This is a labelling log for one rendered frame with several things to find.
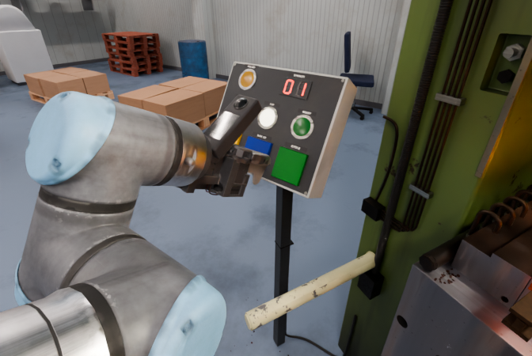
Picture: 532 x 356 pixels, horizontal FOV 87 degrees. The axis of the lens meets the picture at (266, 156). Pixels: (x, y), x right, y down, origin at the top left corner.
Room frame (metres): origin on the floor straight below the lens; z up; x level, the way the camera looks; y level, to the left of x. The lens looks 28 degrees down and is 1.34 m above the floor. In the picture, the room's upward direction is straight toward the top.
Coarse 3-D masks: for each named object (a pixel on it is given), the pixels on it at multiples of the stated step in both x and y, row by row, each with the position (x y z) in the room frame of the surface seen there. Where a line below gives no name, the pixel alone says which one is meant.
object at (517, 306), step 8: (528, 288) 0.27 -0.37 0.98; (528, 296) 0.23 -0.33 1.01; (520, 304) 0.22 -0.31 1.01; (528, 304) 0.22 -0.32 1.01; (512, 312) 0.21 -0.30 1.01; (520, 312) 0.21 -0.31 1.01; (528, 312) 0.21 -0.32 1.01; (504, 320) 0.21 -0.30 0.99; (512, 320) 0.21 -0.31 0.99; (520, 320) 0.20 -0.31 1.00; (528, 320) 0.20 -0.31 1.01; (512, 328) 0.21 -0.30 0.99; (520, 328) 0.20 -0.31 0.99; (528, 328) 0.20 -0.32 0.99; (520, 336) 0.20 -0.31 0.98; (528, 336) 0.19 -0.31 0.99
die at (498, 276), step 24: (504, 216) 0.42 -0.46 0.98; (528, 216) 0.42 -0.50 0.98; (480, 240) 0.36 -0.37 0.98; (504, 240) 0.36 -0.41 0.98; (528, 240) 0.35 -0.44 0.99; (456, 264) 0.36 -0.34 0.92; (480, 264) 0.33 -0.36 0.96; (504, 264) 0.31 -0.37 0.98; (528, 264) 0.30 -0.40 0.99; (504, 288) 0.29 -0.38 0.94
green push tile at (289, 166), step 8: (280, 152) 0.59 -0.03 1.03; (288, 152) 0.58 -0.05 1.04; (296, 152) 0.57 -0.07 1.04; (280, 160) 0.58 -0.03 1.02; (288, 160) 0.57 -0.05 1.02; (296, 160) 0.56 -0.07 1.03; (304, 160) 0.55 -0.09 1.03; (280, 168) 0.57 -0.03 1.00; (288, 168) 0.56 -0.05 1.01; (296, 168) 0.55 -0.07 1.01; (304, 168) 0.55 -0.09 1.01; (280, 176) 0.56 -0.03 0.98; (288, 176) 0.55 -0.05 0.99; (296, 176) 0.54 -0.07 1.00; (296, 184) 0.53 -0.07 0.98
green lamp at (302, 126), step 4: (296, 120) 0.62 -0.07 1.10; (300, 120) 0.62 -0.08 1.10; (304, 120) 0.61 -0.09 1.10; (308, 120) 0.61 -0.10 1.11; (296, 124) 0.62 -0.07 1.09; (300, 124) 0.61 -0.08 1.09; (304, 124) 0.60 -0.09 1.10; (308, 124) 0.60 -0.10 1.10; (296, 128) 0.61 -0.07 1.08; (300, 128) 0.60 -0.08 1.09; (304, 128) 0.60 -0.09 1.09; (308, 128) 0.60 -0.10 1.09; (296, 132) 0.60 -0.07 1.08; (300, 132) 0.60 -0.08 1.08; (304, 132) 0.59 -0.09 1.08
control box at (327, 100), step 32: (256, 64) 0.77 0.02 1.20; (224, 96) 0.78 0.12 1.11; (256, 96) 0.72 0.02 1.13; (288, 96) 0.67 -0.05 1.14; (320, 96) 0.63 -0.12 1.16; (352, 96) 0.65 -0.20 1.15; (256, 128) 0.67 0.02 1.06; (288, 128) 0.62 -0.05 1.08; (320, 128) 0.58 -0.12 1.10; (320, 160) 0.54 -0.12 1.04; (320, 192) 0.55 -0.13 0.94
